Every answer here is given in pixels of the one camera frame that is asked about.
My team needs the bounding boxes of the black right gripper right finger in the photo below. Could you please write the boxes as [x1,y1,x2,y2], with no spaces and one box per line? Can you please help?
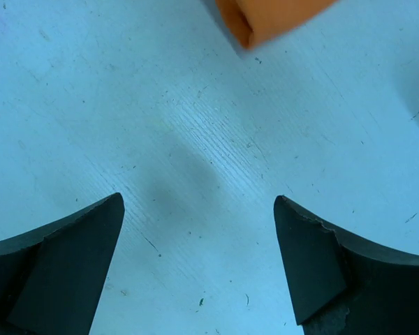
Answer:
[274,195,419,334]

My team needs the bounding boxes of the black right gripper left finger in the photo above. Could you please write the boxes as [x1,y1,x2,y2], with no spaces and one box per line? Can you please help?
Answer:
[0,193,125,334]

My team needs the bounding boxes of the orange trousers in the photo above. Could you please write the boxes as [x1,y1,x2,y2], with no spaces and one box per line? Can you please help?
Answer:
[215,0,335,50]

